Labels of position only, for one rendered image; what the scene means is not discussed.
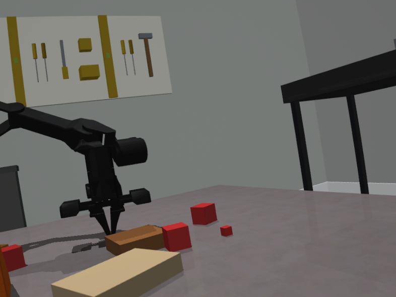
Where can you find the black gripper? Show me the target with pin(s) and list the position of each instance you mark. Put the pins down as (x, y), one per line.
(103, 186)

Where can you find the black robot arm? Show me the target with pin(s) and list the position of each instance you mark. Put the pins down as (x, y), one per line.
(81, 135)

